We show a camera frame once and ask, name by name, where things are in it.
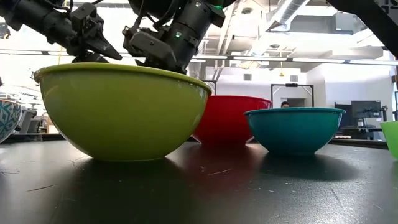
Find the black computer monitor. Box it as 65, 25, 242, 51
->
334, 102, 354, 129
351, 100, 382, 119

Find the large red bowl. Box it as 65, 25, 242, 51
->
192, 95, 274, 146

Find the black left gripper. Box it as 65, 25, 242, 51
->
66, 2, 123, 64

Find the blue white patterned bowl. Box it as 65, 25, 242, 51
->
0, 98, 22, 145

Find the long ceiling light strip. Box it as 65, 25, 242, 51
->
349, 59, 398, 66
232, 55, 288, 62
291, 57, 346, 64

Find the yellow hanging cord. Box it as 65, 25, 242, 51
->
279, 46, 285, 78

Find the large yellow-green bowl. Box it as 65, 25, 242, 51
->
33, 62, 213, 162

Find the dark office desk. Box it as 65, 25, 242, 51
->
335, 125, 384, 141

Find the grey office chair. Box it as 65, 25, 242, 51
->
17, 108, 44, 135

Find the translucent light green bowl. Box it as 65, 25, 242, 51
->
379, 120, 398, 161

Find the silver ceiling duct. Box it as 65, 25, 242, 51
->
266, 0, 309, 32

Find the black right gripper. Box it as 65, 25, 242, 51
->
122, 26, 188, 75

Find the teal blue bowl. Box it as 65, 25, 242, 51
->
243, 106, 346, 156

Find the black metal frame stand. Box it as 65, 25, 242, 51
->
270, 83, 315, 108

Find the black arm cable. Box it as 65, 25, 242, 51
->
40, 0, 75, 18

